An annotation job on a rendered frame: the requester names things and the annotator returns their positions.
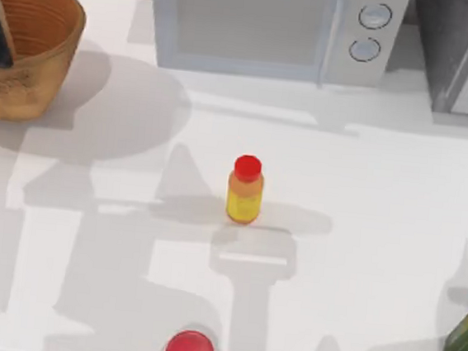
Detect pale microwave oven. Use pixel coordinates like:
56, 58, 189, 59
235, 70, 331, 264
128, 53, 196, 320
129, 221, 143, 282
139, 0, 413, 95

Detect round microwave knob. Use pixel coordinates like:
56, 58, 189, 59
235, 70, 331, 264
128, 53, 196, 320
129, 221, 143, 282
357, 0, 395, 32
347, 35, 383, 65

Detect microwave door handle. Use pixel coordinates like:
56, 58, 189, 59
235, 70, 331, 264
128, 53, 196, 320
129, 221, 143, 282
316, 0, 344, 90

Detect brown wicker basket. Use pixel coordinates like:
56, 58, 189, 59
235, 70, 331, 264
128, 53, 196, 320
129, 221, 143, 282
0, 0, 89, 129

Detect yellow bottle with red cap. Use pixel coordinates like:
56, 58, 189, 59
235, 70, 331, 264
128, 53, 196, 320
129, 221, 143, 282
224, 153, 267, 227

